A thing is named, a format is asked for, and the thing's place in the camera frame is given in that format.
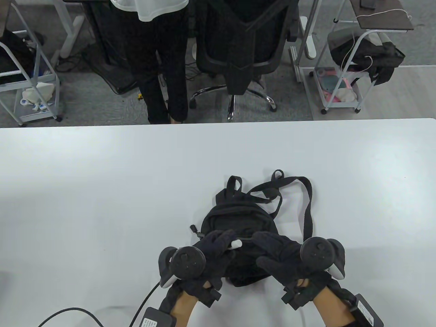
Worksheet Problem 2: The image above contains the person's right hand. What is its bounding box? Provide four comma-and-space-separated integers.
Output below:
252, 232, 332, 300

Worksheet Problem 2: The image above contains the person's left hand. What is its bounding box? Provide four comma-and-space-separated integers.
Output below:
177, 229, 239, 297

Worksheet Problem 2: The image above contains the black backpack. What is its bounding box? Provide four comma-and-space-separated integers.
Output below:
190, 169, 314, 287

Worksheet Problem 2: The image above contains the person's left forearm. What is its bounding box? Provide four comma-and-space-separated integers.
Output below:
160, 283, 198, 327

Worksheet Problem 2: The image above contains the person's right forearm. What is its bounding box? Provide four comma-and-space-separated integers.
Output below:
312, 286, 358, 327

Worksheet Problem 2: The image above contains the black right hand controller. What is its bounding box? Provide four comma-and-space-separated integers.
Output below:
300, 237, 346, 280

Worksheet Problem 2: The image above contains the black hand controller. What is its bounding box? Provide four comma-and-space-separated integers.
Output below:
158, 247, 206, 289
300, 237, 346, 280

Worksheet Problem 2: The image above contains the black left hand controller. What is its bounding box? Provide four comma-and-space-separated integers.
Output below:
158, 247, 206, 289

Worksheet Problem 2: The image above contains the black left glove clamp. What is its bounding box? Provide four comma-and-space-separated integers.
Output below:
199, 281, 222, 307

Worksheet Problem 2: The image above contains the black glove clamp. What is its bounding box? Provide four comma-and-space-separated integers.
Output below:
199, 281, 222, 307
281, 279, 309, 310

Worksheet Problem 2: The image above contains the black right glove clamp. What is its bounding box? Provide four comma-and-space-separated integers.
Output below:
281, 279, 309, 310

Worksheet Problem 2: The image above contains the black left wrist box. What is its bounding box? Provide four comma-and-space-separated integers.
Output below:
140, 307, 176, 327

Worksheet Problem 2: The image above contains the black wrist box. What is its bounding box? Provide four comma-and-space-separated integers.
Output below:
140, 307, 176, 327
351, 294, 384, 327

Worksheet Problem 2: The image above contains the black right wrist box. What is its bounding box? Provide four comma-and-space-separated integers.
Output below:
351, 294, 384, 327

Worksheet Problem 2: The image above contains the white cloth bundle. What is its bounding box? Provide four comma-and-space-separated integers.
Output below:
336, 88, 359, 102

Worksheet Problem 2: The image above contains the pink plastic item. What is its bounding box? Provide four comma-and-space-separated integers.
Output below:
324, 78, 351, 103

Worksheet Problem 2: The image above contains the grey metal stand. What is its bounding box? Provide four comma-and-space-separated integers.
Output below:
289, 0, 322, 83

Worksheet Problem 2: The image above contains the white desk leg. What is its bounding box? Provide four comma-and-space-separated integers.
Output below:
299, 15, 319, 60
51, 0, 84, 67

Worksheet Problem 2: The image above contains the black office chair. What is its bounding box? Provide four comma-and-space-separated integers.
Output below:
189, 0, 302, 122

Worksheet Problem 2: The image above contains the black bag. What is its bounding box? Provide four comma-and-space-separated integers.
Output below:
0, 29, 45, 85
328, 29, 406, 85

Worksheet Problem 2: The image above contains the white metal rolling cart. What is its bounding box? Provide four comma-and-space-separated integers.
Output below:
0, 0, 63, 126

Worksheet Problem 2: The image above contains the black computer tower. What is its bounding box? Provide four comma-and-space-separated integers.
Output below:
82, 0, 140, 95

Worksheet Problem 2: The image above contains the white cloth bag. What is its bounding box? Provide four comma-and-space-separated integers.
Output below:
22, 82, 56, 104

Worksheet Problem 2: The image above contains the dark brown side table top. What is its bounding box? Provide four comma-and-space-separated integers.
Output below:
350, 0, 414, 32

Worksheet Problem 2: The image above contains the white frame rolling side table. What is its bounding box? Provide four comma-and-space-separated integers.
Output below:
312, 0, 409, 114

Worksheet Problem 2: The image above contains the black cable coil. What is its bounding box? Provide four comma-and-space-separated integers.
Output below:
56, 54, 84, 73

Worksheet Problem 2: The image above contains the thin white cable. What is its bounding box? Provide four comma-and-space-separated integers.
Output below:
339, 9, 412, 74

